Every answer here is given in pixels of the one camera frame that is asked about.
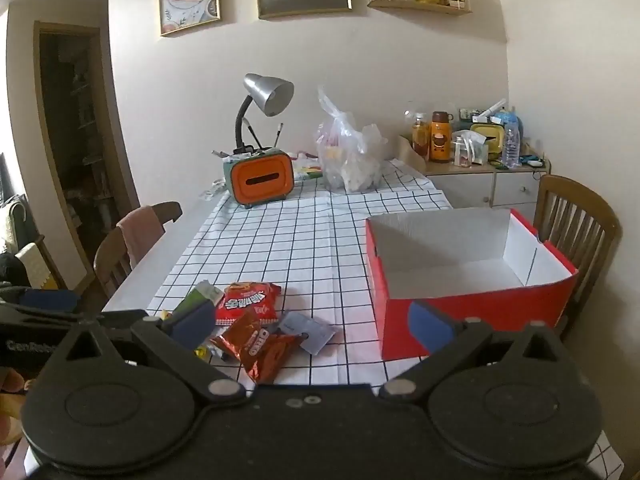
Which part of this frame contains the white side cabinet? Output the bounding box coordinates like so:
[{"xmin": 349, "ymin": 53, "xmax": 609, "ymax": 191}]
[{"xmin": 423, "ymin": 162, "xmax": 548, "ymax": 218}]

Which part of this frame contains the grey white snack packet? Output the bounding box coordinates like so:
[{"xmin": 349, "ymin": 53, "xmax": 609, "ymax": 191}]
[{"xmin": 278, "ymin": 311, "xmax": 337, "ymax": 356}]

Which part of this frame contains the pink cloth on chair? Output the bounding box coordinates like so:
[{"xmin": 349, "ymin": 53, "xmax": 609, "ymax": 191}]
[{"xmin": 117, "ymin": 206, "xmax": 165, "ymax": 268}]

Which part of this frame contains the green snack packet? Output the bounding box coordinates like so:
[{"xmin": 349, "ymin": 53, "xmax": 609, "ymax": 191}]
[{"xmin": 169, "ymin": 281, "xmax": 224, "ymax": 322}]

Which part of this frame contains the amber liquid bottle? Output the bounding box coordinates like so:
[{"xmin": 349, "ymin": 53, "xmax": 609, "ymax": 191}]
[{"xmin": 411, "ymin": 113, "xmax": 431, "ymax": 159}]

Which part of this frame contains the right wooden chair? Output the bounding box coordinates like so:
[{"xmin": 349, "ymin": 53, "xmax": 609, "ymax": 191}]
[{"xmin": 534, "ymin": 174, "xmax": 620, "ymax": 338}]

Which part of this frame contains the red Korean snack bag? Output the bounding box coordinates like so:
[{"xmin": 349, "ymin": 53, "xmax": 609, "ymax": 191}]
[{"xmin": 215, "ymin": 282, "xmax": 281, "ymax": 326}]

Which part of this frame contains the yellow tissue box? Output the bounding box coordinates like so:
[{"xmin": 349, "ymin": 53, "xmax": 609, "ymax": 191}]
[{"xmin": 471, "ymin": 122, "xmax": 504, "ymax": 160}]

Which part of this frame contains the red cardboard box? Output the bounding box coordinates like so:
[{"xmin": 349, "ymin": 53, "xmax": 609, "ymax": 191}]
[{"xmin": 364, "ymin": 208, "xmax": 578, "ymax": 361}]

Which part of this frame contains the brown Oreo snack bag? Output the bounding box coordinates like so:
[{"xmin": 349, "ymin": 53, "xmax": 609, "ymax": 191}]
[{"xmin": 212, "ymin": 309, "xmax": 303, "ymax": 385}]

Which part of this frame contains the orange thermos bottle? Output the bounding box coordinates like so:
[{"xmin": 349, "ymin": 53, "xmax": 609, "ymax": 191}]
[{"xmin": 430, "ymin": 112, "xmax": 452, "ymax": 164}]

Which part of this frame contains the left wooden chair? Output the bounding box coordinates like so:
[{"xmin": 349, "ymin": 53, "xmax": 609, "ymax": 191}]
[{"xmin": 93, "ymin": 202, "xmax": 182, "ymax": 299}]

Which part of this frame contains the white checkered tablecloth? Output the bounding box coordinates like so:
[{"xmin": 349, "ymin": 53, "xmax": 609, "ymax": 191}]
[{"xmin": 146, "ymin": 157, "xmax": 625, "ymax": 480}]

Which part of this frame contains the clear water bottle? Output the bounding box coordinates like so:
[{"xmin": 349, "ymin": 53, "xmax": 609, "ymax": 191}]
[{"xmin": 501, "ymin": 122, "xmax": 521, "ymax": 169}]

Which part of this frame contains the clear plastic bag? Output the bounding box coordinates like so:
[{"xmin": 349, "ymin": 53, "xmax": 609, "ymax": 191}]
[{"xmin": 314, "ymin": 86, "xmax": 387, "ymax": 194}]

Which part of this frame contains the wooden wall shelf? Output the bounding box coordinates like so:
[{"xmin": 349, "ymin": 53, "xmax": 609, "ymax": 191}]
[{"xmin": 367, "ymin": 0, "xmax": 472, "ymax": 16}]

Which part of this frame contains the orange green tissue box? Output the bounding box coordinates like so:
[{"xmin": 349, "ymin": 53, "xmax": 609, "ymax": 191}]
[{"xmin": 222, "ymin": 148, "xmax": 295, "ymax": 208}]

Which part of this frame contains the silver desk lamp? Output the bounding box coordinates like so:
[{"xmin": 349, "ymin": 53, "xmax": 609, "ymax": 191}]
[{"xmin": 234, "ymin": 73, "xmax": 295, "ymax": 154}]

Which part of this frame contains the wooden chair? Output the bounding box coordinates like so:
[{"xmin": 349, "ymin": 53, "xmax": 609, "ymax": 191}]
[
  {"xmin": 93, "ymin": 202, "xmax": 182, "ymax": 299},
  {"xmin": 534, "ymin": 174, "xmax": 620, "ymax": 338}
]

